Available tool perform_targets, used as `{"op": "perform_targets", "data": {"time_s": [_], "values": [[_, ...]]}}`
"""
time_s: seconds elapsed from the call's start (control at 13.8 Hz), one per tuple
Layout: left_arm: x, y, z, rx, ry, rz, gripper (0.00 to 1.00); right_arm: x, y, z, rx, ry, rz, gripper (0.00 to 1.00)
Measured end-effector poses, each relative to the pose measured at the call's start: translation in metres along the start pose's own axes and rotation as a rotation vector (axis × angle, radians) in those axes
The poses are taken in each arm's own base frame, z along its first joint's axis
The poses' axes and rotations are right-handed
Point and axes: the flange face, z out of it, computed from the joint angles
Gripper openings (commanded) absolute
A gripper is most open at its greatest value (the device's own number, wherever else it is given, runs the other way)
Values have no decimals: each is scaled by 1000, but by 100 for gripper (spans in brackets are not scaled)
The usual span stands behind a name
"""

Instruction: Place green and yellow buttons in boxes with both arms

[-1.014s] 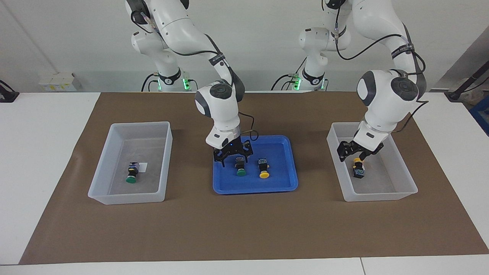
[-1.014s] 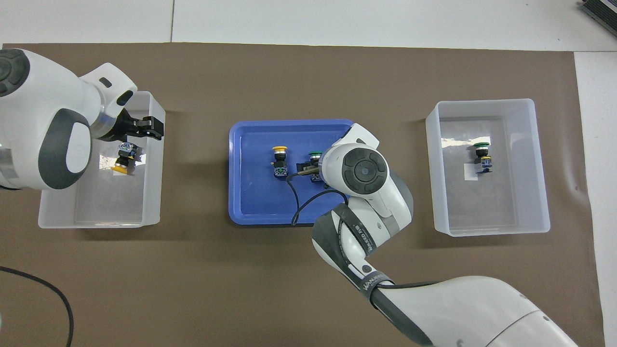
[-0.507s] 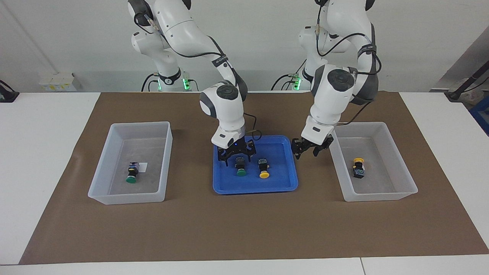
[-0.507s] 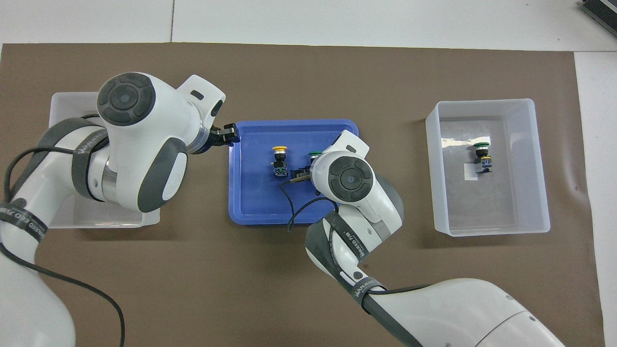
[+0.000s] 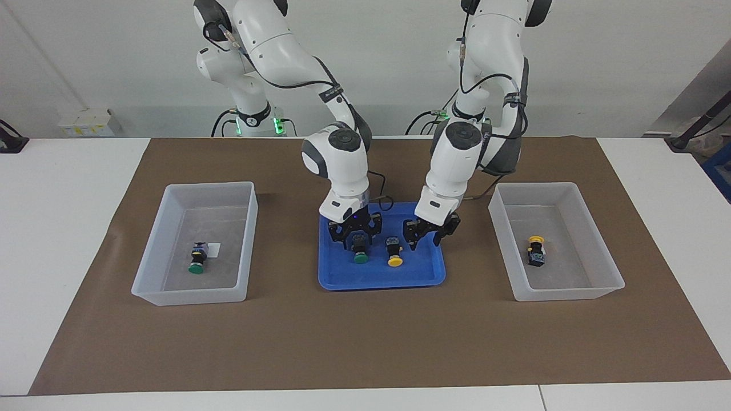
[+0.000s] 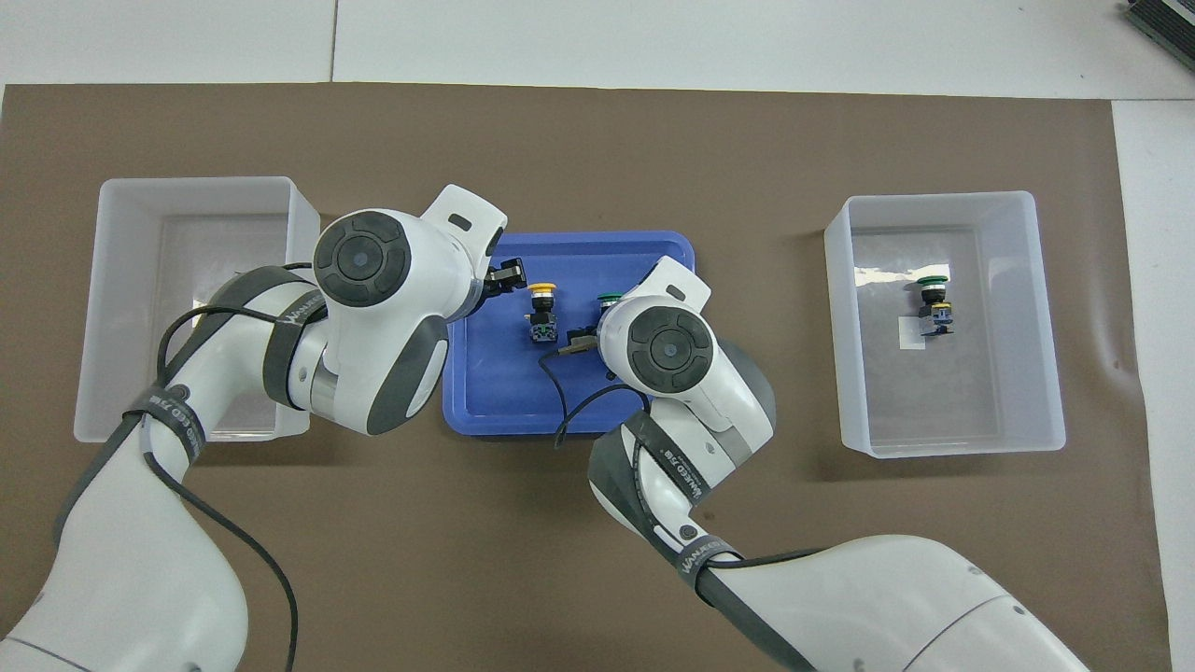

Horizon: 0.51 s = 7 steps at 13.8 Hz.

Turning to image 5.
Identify brown paper table mat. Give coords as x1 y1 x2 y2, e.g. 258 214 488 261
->
29 136 731 396

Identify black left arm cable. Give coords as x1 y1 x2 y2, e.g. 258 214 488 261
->
456 6 530 202

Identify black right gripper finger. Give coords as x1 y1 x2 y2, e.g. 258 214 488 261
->
328 221 352 251
365 212 384 247

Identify black clamp bracket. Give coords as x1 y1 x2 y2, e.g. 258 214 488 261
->
0 119 29 154

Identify translucent white plastic box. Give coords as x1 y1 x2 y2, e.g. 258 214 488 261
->
488 182 625 302
131 182 259 307

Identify black stand pole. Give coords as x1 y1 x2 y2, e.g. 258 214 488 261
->
665 94 731 152

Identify black base cables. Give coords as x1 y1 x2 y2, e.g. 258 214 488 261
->
210 107 298 138
404 106 457 136

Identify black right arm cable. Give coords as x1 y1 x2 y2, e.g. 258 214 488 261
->
217 23 396 213

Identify white cardboard boxes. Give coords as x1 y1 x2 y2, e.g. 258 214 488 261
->
57 108 118 138

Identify blue plastic tray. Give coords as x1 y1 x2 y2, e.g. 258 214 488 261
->
318 202 447 292

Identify blue plastic crate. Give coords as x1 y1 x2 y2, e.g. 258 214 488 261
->
701 143 731 203

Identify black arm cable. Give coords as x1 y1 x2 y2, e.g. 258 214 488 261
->
217 23 396 213
456 6 530 202

